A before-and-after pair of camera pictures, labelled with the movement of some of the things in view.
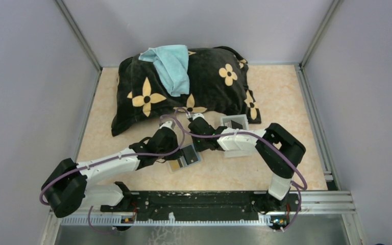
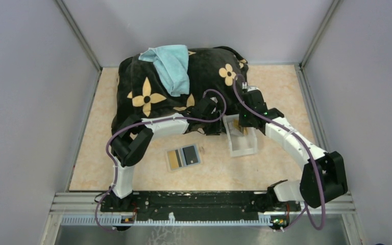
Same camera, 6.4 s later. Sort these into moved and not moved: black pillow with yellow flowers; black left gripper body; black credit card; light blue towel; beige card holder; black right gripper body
Moved: black left gripper body; black right gripper body
Not moved: black credit card; light blue towel; black pillow with yellow flowers; beige card holder
